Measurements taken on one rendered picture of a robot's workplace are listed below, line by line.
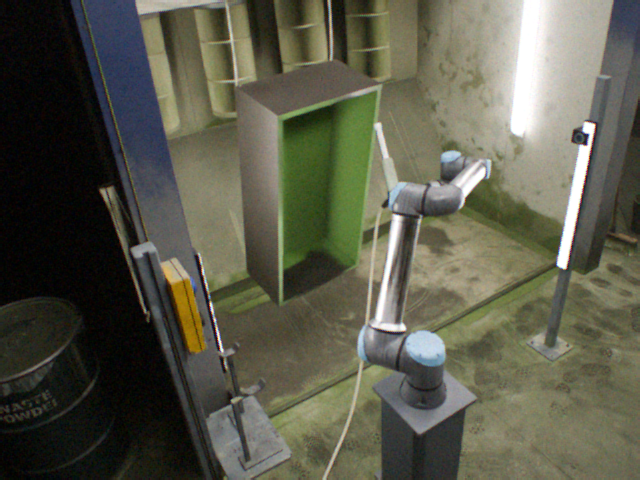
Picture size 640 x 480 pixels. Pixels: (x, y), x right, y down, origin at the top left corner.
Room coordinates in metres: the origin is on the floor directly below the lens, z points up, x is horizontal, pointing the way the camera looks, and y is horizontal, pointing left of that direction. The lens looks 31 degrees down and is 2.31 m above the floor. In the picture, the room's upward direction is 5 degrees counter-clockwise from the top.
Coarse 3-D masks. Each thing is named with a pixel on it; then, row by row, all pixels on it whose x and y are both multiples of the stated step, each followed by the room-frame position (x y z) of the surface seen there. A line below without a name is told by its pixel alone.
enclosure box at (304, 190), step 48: (240, 96) 2.39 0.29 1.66; (288, 96) 2.32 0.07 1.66; (336, 96) 2.33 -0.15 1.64; (240, 144) 2.46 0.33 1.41; (288, 144) 2.66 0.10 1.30; (336, 144) 2.80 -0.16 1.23; (288, 192) 2.72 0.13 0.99; (336, 192) 2.83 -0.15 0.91; (288, 240) 2.78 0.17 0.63; (336, 240) 2.86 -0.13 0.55; (288, 288) 2.49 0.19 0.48
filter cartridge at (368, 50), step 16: (352, 0) 3.96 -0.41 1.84; (368, 0) 3.94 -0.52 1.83; (384, 0) 3.96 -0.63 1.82; (352, 16) 3.96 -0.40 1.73; (368, 16) 3.91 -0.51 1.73; (384, 16) 3.96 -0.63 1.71; (352, 32) 3.97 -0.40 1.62; (368, 32) 3.93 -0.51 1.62; (384, 32) 3.95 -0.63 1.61; (352, 48) 3.97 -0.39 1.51; (368, 48) 3.93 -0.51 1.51; (384, 48) 3.95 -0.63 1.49; (352, 64) 3.98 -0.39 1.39; (368, 64) 3.91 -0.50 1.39; (384, 64) 3.95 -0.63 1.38
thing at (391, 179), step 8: (376, 128) 2.37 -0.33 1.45; (384, 144) 2.32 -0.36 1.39; (384, 152) 2.29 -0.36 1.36; (384, 160) 2.26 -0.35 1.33; (384, 168) 2.25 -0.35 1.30; (392, 168) 2.24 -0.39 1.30; (384, 176) 2.25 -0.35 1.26; (392, 176) 2.21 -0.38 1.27; (392, 184) 2.19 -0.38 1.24; (384, 208) 2.30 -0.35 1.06
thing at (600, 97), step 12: (600, 84) 2.28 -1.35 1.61; (600, 96) 2.27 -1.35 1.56; (600, 108) 2.26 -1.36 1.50; (588, 120) 2.30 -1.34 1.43; (600, 120) 2.27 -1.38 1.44; (600, 132) 2.28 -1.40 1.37; (588, 180) 2.27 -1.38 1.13; (576, 240) 2.27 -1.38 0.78; (564, 276) 2.27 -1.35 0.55; (564, 288) 2.26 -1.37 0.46; (564, 300) 2.28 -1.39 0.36; (552, 312) 2.29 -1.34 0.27; (552, 324) 2.28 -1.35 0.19; (552, 336) 2.26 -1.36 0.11
